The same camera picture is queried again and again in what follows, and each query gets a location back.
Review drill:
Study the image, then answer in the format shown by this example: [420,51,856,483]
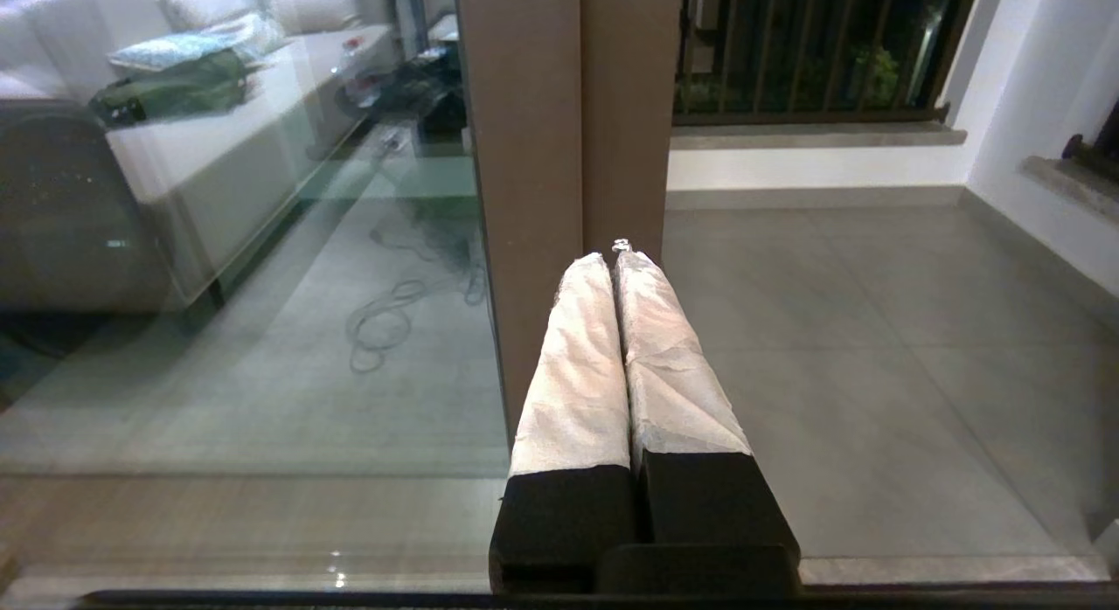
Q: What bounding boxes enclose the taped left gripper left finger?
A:
[490,253,636,593]

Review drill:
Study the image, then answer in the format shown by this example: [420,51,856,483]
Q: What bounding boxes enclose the black metal balcony railing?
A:
[671,0,984,127]

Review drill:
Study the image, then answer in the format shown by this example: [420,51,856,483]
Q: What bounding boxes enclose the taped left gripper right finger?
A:
[596,250,801,595]

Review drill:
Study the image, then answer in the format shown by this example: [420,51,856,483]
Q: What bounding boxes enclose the light blue patterned cushion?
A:
[107,29,268,73]

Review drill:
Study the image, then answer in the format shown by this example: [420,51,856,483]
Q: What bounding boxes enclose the grey tangled floor cable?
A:
[345,225,489,375]

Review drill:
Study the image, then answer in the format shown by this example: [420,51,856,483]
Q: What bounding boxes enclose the dark green bag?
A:
[87,51,256,128]

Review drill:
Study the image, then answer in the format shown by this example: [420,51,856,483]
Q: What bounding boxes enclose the brown framed fixed glass panel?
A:
[0,0,587,593]

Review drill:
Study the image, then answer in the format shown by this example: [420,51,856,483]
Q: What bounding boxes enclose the beige sofa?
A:
[0,0,412,314]

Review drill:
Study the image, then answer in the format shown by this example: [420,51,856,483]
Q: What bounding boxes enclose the brown framed sliding glass door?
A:
[579,0,687,263]

